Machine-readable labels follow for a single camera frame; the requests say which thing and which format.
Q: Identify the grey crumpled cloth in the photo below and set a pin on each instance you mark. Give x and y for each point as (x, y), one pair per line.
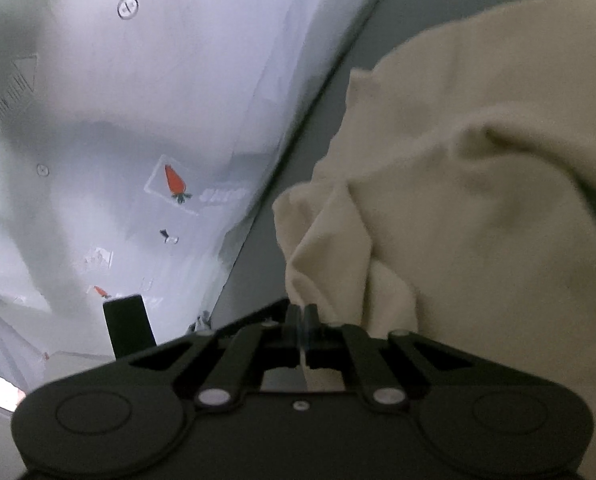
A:
(205, 321)

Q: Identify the beige long-sleeve shirt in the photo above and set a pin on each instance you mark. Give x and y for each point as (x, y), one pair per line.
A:
(453, 185)

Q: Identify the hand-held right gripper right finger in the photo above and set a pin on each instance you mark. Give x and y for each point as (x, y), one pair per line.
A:
(311, 325)

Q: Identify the black rectangular object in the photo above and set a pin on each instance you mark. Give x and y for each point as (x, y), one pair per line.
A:
(128, 325)

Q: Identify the white printed sheet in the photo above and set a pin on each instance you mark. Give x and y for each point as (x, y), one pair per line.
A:
(128, 110)

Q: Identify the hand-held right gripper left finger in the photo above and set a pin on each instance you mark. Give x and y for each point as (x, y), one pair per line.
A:
(293, 325)

